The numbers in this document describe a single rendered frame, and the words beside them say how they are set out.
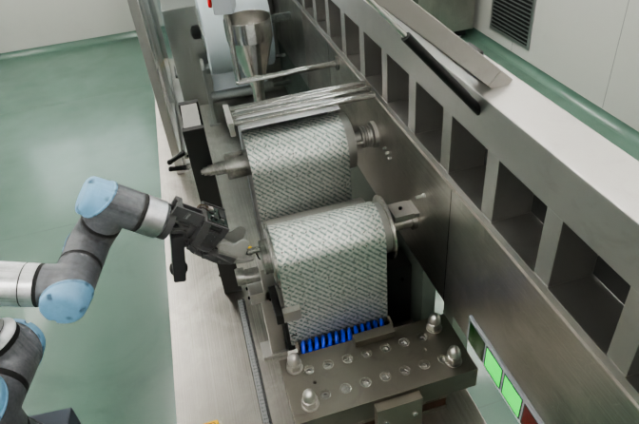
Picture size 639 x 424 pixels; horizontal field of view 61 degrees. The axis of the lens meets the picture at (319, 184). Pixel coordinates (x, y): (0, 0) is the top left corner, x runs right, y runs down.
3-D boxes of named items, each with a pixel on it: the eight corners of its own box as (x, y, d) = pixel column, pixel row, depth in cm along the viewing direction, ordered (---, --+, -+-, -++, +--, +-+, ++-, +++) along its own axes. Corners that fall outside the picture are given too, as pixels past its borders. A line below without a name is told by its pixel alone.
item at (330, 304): (291, 344, 125) (280, 288, 114) (386, 317, 129) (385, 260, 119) (291, 345, 125) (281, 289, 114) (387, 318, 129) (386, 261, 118)
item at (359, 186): (260, 42, 317) (254, 1, 303) (266, 41, 317) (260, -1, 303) (420, 335, 139) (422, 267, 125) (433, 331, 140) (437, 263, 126)
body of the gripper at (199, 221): (233, 231, 106) (176, 212, 100) (211, 263, 109) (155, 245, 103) (227, 209, 112) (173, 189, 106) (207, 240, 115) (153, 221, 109)
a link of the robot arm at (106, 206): (74, 196, 102) (93, 163, 98) (131, 214, 107) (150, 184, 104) (68, 224, 96) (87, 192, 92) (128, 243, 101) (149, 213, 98)
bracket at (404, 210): (386, 210, 122) (386, 202, 121) (410, 203, 123) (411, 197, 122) (395, 223, 118) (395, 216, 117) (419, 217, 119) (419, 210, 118)
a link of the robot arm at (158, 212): (132, 240, 101) (132, 214, 107) (155, 246, 103) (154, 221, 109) (150, 209, 98) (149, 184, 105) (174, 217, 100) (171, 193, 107)
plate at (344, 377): (281, 376, 124) (279, 360, 121) (442, 330, 131) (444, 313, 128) (299, 441, 111) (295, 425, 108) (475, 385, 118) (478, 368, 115)
